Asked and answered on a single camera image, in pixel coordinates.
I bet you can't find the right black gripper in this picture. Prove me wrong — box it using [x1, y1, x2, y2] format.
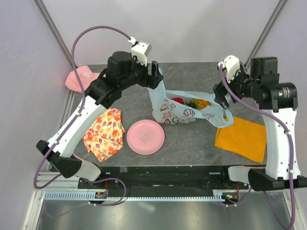
[213, 63, 260, 109]

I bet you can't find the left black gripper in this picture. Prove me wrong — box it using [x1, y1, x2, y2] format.
[120, 54, 164, 91]

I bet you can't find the fake pineapple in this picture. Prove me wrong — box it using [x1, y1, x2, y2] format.
[186, 99, 211, 111]

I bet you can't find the light blue plastic bag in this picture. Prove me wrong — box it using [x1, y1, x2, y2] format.
[148, 81, 234, 128]

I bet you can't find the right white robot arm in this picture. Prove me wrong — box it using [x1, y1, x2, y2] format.
[213, 55, 307, 191]

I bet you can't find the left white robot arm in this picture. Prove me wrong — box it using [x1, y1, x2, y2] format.
[36, 51, 163, 188]

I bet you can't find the fake red pepper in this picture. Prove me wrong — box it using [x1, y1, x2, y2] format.
[172, 97, 184, 104]

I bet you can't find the orange folded cloth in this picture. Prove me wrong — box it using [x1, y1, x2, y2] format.
[215, 116, 267, 163]

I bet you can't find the pink plate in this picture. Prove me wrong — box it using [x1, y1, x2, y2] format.
[127, 120, 165, 155]

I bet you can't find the pink cap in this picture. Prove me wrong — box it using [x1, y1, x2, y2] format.
[64, 66, 106, 93]

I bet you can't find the floral patterned cloth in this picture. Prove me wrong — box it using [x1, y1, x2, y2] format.
[82, 108, 125, 162]

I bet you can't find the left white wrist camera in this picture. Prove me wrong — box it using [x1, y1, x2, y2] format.
[128, 37, 152, 67]

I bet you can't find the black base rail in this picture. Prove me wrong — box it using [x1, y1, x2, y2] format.
[78, 165, 250, 192]

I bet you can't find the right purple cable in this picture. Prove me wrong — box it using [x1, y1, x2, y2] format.
[219, 67, 297, 230]

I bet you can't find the purple cable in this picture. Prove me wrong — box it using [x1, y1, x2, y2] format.
[219, 67, 297, 230]
[33, 25, 135, 190]

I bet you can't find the slotted cable duct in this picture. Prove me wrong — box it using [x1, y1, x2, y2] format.
[44, 190, 234, 202]

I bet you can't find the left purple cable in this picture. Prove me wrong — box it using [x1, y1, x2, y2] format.
[33, 25, 135, 190]

